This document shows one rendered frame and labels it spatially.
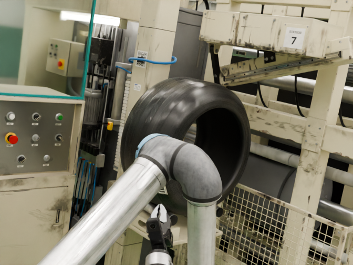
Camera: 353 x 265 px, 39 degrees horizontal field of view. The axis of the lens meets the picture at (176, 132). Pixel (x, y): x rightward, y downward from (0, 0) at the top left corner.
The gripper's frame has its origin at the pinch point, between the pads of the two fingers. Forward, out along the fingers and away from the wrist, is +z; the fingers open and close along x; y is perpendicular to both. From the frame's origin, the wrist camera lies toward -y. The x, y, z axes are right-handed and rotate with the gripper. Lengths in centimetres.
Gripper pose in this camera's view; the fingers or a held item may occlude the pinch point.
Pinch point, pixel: (159, 205)
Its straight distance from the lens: 184.4
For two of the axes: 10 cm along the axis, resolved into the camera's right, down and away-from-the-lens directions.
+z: 0.2, -7.3, 6.9
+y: 2.5, 6.7, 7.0
